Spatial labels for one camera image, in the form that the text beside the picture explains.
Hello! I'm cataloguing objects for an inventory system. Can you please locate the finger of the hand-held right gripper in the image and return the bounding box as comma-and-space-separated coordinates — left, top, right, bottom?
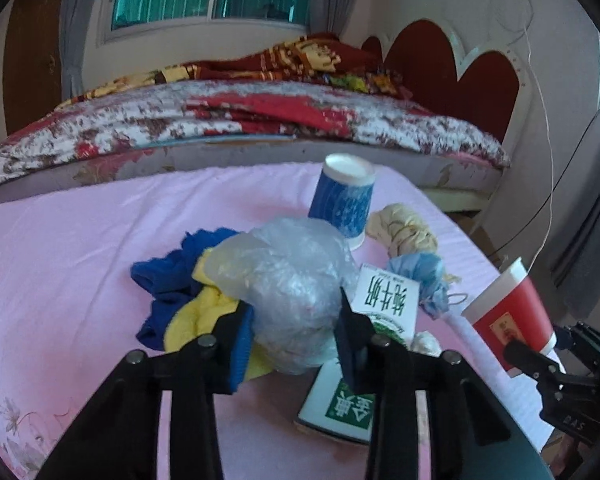
502, 339, 567, 397

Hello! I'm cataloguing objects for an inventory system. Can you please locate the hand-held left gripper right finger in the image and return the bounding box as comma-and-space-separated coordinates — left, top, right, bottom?
334, 286, 556, 480

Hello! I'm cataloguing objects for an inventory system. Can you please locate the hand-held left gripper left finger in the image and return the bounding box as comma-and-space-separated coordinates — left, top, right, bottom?
37, 301, 256, 480

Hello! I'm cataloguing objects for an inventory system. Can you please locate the red paper cup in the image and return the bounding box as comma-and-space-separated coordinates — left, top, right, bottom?
461, 257, 558, 378

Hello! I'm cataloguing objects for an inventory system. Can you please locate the yellow cloth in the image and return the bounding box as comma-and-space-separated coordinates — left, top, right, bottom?
164, 247, 276, 381

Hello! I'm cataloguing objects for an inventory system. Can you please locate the white green milk carton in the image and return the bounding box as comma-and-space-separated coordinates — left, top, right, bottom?
294, 262, 422, 446

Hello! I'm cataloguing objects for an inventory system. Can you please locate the clear plastic bag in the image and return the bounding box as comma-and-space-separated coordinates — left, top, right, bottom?
202, 217, 361, 375

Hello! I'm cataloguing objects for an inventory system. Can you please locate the beige cloth bundle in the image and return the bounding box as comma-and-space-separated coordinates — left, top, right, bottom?
366, 203, 438, 261

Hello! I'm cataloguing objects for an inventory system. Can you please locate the crumpled white tissue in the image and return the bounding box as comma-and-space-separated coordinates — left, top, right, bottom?
411, 331, 442, 358

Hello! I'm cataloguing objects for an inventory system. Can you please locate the blue cloth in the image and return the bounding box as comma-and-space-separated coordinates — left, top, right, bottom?
131, 227, 246, 351

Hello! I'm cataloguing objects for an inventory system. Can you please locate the light blue face mask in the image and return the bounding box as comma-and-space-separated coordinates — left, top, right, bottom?
385, 253, 466, 320

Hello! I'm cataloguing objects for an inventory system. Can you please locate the blue patterned paper cup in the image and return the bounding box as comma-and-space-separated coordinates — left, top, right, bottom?
307, 154, 377, 251

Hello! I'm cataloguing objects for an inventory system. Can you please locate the bed mattress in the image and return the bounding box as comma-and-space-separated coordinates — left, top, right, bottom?
0, 137, 503, 211

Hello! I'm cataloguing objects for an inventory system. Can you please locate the bed with floral quilt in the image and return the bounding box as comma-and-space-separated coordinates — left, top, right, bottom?
0, 80, 511, 193

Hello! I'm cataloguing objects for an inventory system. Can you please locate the red printed blanket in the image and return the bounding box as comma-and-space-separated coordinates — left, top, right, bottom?
55, 32, 411, 106

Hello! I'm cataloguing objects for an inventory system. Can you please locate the white red heart headboard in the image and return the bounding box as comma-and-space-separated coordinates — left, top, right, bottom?
340, 17, 546, 221

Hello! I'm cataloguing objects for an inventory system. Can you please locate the brown wooden door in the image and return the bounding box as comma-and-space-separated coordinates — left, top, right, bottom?
2, 0, 68, 136

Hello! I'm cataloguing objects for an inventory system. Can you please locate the long white cable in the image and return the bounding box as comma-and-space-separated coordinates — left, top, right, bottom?
490, 0, 556, 271

